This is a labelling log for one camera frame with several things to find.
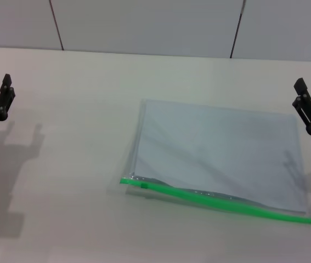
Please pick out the transparent document bag green zip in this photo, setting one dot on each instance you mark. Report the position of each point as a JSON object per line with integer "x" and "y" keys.
{"x": 215, "y": 153}

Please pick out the green zip slider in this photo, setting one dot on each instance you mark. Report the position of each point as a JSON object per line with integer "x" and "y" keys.
{"x": 144, "y": 186}

